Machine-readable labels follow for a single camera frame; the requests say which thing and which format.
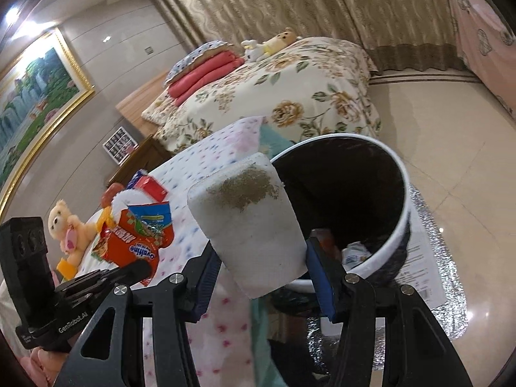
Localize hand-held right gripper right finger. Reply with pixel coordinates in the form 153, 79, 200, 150
305, 232, 474, 387

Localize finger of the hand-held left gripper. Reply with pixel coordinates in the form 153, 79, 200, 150
86, 260, 154, 291

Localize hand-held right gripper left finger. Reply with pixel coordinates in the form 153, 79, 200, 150
52, 246, 222, 387

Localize orange snack packet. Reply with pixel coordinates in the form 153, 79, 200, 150
91, 202, 176, 287

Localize white foam sponge block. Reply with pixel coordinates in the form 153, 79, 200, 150
186, 152, 310, 300

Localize white and black waste bin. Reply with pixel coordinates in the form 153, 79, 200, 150
268, 133, 412, 295

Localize red and white carton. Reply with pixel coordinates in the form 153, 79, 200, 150
127, 169, 169, 203

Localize person's left hand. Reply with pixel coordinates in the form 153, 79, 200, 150
28, 347, 71, 387

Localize crumpled white wrapper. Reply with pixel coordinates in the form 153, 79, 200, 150
342, 242, 373, 269

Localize orange fruit at edge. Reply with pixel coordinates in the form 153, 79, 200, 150
47, 199, 101, 279

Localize white fluffy item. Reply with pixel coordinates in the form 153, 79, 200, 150
111, 187, 156, 218

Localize wooden nightstand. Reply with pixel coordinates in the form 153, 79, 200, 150
107, 134, 174, 188

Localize silver foil mat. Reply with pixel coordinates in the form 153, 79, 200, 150
306, 185, 470, 372

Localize teal sheet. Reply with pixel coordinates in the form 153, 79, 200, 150
250, 123, 295, 387

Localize white dotted blanket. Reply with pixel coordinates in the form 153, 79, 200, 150
0, 116, 267, 387

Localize gold framed landscape painting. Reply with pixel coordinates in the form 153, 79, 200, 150
0, 27, 96, 210

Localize floral pillow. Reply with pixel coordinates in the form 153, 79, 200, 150
141, 89, 180, 127

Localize wooden headboard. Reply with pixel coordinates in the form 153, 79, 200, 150
115, 70, 170, 138

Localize bed with floral quilt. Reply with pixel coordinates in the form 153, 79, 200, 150
141, 37, 382, 156

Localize folded red blankets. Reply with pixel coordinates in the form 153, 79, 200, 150
167, 46, 244, 107

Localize polka dot pillow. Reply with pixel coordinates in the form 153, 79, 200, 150
163, 40, 234, 87

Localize white rabbit plush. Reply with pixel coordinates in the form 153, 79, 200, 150
241, 39, 269, 63

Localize yellow bear plush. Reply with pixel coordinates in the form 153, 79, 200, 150
258, 27, 304, 56

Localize beige patterned curtains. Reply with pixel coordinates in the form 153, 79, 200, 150
151, 0, 476, 75

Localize pink heart print cover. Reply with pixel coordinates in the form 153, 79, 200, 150
448, 0, 516, 119

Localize photo collage frame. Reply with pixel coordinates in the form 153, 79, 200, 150
102, 127, 138, 166

